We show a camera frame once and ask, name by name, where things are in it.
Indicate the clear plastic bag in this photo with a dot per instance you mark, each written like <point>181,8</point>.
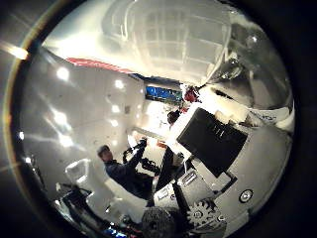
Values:
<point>171,43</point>

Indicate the red and white decoration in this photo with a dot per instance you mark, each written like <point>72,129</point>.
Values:
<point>191,95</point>

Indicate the person in dark jacket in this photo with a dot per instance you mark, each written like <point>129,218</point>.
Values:
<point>125,175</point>

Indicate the blue lit wall screen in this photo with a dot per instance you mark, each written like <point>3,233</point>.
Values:
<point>163,94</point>

